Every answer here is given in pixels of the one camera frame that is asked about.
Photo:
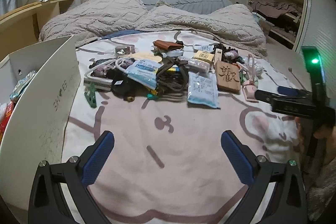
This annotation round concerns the white louvered door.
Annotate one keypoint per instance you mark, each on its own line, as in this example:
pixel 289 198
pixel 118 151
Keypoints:
pixel 319 31

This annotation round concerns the yellow small box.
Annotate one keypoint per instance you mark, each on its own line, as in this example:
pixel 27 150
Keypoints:
pixel 204 56

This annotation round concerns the cartoon print bed sheet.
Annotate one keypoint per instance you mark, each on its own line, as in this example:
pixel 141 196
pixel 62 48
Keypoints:
pixel 167 165

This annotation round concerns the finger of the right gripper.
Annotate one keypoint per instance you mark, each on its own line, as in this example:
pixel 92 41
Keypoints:
pixel 266 96
pixel 288 91

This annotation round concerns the wooden carved plaque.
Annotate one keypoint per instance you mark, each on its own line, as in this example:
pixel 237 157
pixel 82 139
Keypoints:
pixel 227 76

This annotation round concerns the wooden side shelf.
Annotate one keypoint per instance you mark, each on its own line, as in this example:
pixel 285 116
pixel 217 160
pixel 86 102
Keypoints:
pixel 22 26

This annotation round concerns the pink clip lamp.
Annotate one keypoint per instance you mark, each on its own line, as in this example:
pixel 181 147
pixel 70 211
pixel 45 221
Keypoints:
pixel 248 86

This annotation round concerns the dark brown hair claw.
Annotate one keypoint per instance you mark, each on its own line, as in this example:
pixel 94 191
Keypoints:
pixel 172 75

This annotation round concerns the blue white mask pack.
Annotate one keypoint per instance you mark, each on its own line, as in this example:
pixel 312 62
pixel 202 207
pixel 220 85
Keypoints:
pixel 202 90

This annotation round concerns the blue floral silk pouch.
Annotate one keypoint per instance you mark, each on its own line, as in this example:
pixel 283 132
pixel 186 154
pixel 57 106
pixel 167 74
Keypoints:
pixel 21 85

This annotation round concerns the white cardboard shoe box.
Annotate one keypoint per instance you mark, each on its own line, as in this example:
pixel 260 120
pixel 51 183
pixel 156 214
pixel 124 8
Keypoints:
pixel 35 130

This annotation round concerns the red glove packet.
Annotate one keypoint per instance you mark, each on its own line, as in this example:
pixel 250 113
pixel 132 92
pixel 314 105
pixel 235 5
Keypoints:
pixel 6 112

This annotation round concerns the green plastic clip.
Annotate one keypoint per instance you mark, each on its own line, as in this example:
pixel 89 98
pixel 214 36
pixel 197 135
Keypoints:
pixel 90 95

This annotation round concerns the beige textured blanket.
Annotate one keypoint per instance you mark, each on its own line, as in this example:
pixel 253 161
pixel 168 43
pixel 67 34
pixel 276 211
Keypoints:
pixel 233 25

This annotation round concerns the person right hand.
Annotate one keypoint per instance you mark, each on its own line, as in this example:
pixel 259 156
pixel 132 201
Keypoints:
pixel 323 133

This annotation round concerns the wardrobe with clothes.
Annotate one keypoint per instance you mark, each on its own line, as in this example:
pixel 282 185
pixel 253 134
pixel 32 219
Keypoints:
pixel 281 20

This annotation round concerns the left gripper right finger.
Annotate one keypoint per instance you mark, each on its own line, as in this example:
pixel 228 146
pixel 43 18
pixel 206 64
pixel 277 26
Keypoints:
pixel 287 203

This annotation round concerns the brown leather wallet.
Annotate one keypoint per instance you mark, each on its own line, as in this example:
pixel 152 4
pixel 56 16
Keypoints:
pixel 167 46

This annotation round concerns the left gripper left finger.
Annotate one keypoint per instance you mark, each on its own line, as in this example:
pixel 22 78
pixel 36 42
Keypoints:
pixel 47 202

